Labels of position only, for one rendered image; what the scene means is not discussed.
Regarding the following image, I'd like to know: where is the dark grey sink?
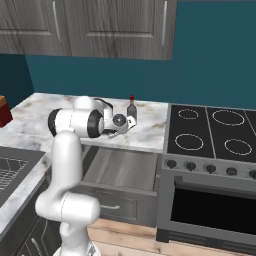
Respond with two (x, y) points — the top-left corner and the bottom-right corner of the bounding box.
(0, 146), (47, 209)

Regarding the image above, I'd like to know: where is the dark grey base cupboard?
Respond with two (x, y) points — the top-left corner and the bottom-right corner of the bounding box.
(0, 166), (63, 256)

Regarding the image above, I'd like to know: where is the dark bottle with red cap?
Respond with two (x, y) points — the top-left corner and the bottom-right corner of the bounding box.
(127, 95), (138, 122)

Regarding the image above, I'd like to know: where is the silver base cupboard handle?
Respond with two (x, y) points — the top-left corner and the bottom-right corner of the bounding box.
(30, 237), (42, 256)

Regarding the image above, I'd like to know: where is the grey wall cupboard door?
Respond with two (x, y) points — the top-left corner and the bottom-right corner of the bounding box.
(64, 0), (178, 62)
(0, 0), (69, 57)

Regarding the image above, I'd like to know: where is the grey open drawer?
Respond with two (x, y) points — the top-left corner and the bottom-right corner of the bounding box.
(71, 146), (160, 229)

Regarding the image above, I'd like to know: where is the red box with brown top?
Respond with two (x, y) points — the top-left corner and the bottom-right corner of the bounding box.
(0, 95), (14, 129)

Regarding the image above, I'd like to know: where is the oven door with black window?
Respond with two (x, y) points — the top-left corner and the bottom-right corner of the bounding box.
(169, 175), (256, 248)

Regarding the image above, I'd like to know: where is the silver drawer handle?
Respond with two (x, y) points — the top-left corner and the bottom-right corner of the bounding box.
(99, 203), (121, 211)

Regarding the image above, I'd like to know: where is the silver cupboard door handle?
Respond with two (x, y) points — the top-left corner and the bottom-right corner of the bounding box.
(160, 0), (168, 48)
(52, 0), (63, 45)

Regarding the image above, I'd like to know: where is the grey stove with black hob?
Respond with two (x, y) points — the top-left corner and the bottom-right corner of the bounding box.
(155, 103), (256, 256)

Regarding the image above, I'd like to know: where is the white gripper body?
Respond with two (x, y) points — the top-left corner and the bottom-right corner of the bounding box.
(106, 126), (130, 139)

